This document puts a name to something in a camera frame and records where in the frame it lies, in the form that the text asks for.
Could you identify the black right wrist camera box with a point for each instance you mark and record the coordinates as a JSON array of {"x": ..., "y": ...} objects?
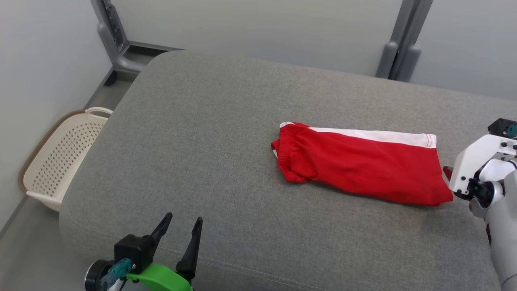
[{"x": 497, "y": 126}]

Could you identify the beige perforated laundry basket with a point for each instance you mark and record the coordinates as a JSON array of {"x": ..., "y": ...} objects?
[{"x": 60, "y": 161}]

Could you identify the grey metal partition foot frame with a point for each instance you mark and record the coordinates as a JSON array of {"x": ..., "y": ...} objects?
[{"x": 117, "y": 48}]

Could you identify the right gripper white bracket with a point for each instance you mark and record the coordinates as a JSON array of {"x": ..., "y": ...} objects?
[{"x": 472, "y": 161}]

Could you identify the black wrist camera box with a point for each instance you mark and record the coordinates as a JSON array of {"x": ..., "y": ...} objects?
[
  {"x": 131, "y": 246},
  {"x": 497, "y": 126}
]

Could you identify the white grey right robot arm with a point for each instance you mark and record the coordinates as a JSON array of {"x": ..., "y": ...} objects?
[{"x": 505, "y": 234}]

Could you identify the grey partition base rail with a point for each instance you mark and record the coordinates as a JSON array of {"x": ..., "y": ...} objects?
[{"x": 153, "y": 45}]

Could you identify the red white-striped shorts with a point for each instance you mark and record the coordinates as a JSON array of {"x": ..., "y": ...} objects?
[{"x": 363, "y": 165}]

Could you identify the left gripper green bracket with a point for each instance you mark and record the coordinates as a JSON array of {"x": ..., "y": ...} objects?
[{"x": 161, "y": 279}]

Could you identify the grey fabric sofa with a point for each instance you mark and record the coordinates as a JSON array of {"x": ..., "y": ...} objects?
[{"x": 202, "y": 161}]

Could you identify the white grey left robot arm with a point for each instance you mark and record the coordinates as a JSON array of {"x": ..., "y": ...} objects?
[{"x": 92, "y": 277}]

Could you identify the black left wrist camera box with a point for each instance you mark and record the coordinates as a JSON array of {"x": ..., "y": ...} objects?
[{"x": 131, "y": 246}]

